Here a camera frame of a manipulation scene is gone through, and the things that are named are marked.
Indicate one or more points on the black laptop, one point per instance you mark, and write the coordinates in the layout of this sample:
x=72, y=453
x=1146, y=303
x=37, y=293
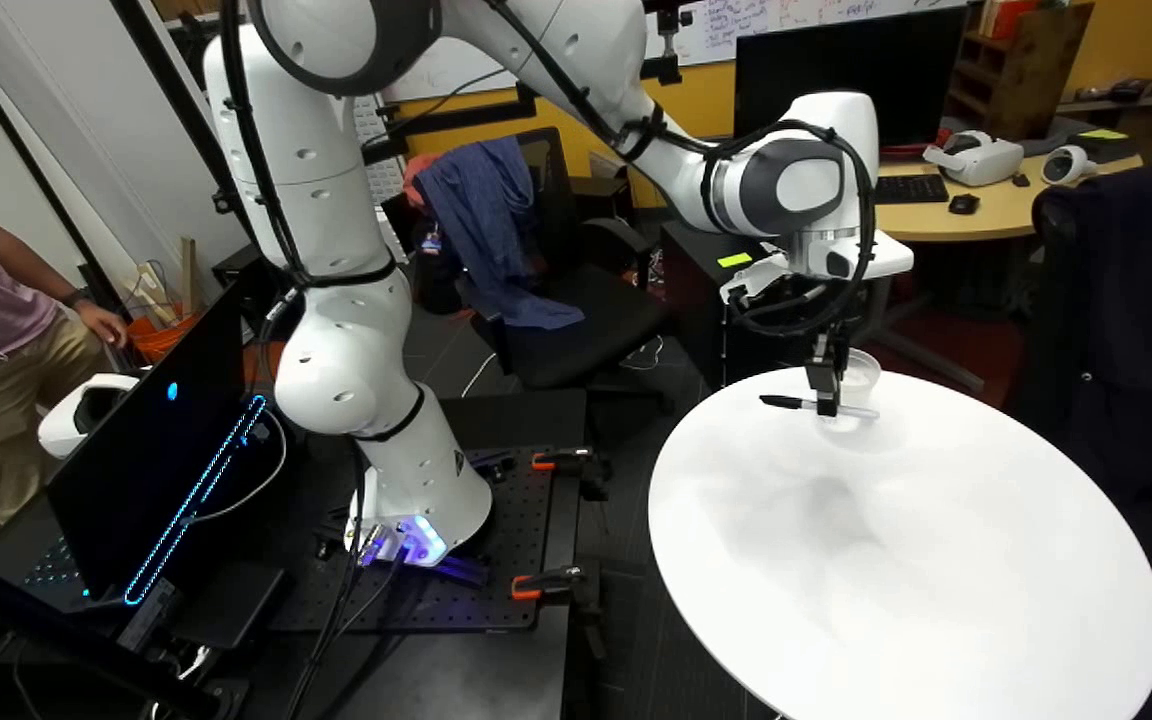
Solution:
x=185, y=440

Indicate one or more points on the white VR headset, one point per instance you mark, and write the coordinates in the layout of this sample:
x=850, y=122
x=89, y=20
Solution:
x=975, y=159

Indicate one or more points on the blue cloth on chair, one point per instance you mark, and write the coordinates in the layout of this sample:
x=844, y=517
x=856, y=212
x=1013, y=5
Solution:
x=481, y=196

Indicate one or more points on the black office chair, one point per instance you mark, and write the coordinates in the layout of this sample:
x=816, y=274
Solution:
x=616, y=316

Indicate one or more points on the black keyboard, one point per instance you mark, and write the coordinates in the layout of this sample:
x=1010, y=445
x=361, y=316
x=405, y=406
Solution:
x=911, y=188

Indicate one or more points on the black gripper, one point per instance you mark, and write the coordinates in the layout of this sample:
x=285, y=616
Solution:
x=825, y=368

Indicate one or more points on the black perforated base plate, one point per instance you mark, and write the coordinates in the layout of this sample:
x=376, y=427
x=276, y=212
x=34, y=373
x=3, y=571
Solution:
x=468, y=589

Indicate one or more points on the black computer monitor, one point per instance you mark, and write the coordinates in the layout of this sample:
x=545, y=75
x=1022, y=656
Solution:
x=902, y=63

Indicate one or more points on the wooden desk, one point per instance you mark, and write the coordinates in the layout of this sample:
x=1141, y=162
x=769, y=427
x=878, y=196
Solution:
x=1001, y=212

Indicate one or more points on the orange black clamp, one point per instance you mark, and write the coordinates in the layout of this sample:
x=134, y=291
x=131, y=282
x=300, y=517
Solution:
x=574, y=584
x=583, y=467

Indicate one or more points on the black marker pen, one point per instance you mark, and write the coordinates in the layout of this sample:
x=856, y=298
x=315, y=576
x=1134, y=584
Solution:
x=784, y=402

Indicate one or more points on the round white table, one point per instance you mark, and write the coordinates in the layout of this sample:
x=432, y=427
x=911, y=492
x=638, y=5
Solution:
x=933, y=563

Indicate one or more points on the dark office chair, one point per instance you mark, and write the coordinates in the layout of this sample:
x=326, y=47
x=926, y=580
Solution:
x=1090, y=342

